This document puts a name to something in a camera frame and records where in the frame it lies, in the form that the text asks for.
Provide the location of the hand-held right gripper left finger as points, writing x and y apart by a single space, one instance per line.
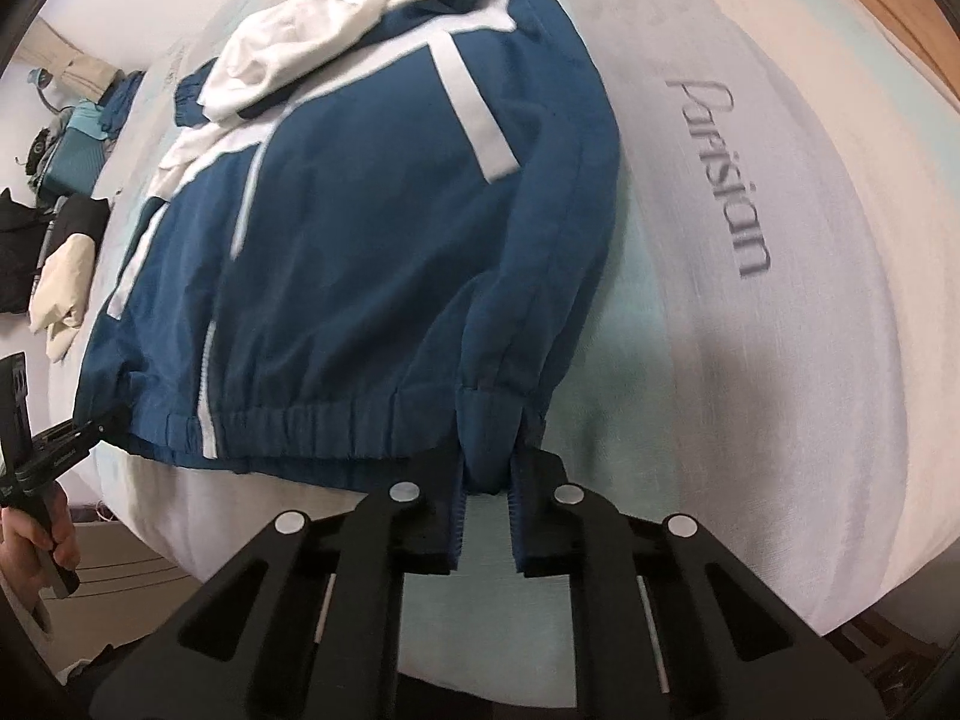
456 517

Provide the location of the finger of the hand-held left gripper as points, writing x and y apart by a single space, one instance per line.
86 435

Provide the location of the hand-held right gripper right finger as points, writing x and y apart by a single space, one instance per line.
519 532

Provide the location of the white and blue hooded jacket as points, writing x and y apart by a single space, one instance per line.
360 255

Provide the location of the pile of blue clothes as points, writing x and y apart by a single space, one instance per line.
124 101

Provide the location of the person's left hand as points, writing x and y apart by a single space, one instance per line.
49 540

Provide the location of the folded beige and black jacket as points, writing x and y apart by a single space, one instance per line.
67 277

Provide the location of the black bag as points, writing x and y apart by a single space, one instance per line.
15 255

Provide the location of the teal suitcase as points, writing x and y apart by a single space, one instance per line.
75 157

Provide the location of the small black device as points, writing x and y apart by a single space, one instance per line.
37 146

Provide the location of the bed with striped sheet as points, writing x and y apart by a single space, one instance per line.
750 277

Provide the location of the blue desk lamp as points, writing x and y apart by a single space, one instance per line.
41 82

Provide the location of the beige curtain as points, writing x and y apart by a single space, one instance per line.
75 60

